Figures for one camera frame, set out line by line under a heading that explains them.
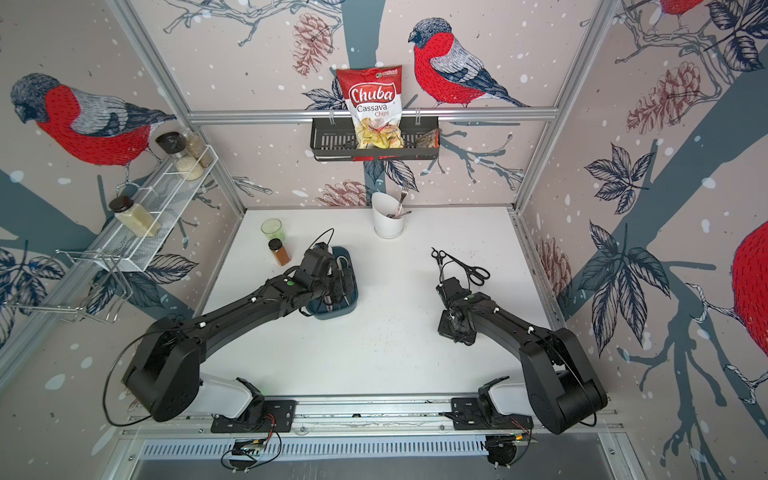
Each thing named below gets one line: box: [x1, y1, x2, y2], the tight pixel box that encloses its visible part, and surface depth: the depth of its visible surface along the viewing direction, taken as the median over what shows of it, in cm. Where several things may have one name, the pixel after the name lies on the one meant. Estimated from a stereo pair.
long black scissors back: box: [444, 252, 491, 286], surface depth 103 cm
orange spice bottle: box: [268, 238, 291, 266], surface depth 100 cm
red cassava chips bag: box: [336, 65, 405, 149], surface depth 84 cm
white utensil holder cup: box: [372, 192, 404, 239], surface depth 109 cm
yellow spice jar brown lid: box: [109, 196, 161, 238], surface depth 69 cm
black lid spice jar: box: [155, 132, 205, 181], surface depth 83 cm
